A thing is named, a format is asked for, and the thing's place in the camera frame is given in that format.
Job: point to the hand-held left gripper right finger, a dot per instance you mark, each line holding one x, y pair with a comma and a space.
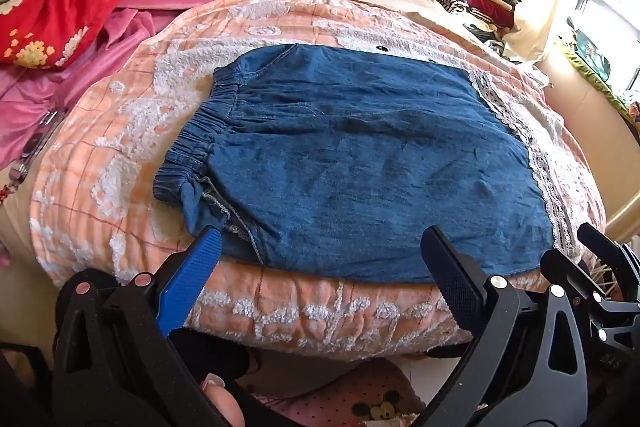
452, 279

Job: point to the blue denim pants lace trim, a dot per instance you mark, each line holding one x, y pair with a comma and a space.
350, 157

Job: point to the green cloth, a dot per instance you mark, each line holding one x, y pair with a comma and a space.
595, 59

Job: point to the pink dotted cartoon cloth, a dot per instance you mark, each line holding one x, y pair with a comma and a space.
350, 399

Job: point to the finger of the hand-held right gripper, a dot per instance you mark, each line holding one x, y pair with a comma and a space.
607, 249
562, 267

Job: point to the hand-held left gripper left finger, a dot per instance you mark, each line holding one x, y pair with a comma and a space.
192, 277

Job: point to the person's left hand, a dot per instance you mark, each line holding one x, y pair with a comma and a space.
225, 404

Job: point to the peach embroidered bed blanket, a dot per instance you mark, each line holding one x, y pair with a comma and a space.
125, 132

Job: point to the red floral cloth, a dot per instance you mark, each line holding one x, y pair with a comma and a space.
75, 7

